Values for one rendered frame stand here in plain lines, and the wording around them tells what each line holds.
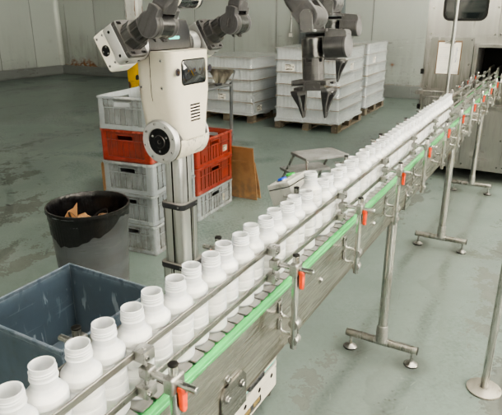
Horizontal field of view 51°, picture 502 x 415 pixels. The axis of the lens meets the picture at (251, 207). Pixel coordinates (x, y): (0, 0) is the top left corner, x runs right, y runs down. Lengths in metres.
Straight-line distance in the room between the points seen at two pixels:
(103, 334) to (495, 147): 5.25
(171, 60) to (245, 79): 6.63
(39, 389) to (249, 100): 7.82
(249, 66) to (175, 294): 7.53
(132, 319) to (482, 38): 5.15
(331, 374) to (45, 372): 2.02
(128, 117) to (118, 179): 0.46
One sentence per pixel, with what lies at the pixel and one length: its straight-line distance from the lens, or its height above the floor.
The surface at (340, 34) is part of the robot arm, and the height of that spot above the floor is 1.57.
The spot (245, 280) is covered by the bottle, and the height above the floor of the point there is 1.07.
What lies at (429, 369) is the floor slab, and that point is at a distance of 2.82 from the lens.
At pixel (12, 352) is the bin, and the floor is 0.89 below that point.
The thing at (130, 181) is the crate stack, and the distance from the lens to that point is 3.76.
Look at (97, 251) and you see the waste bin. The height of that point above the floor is 0.44.
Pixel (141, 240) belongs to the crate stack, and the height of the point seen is 0.10.
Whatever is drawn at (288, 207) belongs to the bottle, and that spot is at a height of 1.16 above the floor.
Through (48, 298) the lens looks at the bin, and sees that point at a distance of 1.58.
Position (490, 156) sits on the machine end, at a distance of 5.85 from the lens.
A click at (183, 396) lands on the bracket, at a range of 0.87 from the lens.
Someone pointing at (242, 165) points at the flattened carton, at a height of 0.34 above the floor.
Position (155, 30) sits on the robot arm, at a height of 1.57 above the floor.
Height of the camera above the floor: 1.61
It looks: 20 degrees down
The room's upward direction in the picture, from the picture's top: straight up
